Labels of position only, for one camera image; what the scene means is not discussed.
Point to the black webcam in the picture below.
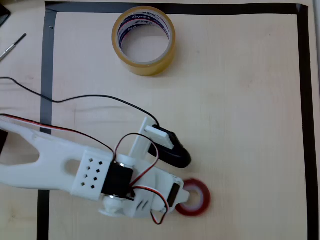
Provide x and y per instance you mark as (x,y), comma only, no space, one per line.
(175,155)

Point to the black flat device corner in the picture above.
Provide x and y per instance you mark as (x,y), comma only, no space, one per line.
(3,15)

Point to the metal precision screwdriver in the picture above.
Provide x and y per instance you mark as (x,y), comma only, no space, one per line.
(10,48)

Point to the large yellowish packing tape roll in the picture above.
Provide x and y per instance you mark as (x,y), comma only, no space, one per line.
(166,62)

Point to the small red tape roll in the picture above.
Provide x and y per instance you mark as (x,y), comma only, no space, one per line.
(203,200)

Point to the black tape strip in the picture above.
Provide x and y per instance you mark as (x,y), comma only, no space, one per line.
(47,62)
(306,100)
(212,8)

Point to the white printed camera mount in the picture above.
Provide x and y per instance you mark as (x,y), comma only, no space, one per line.
(141,142)

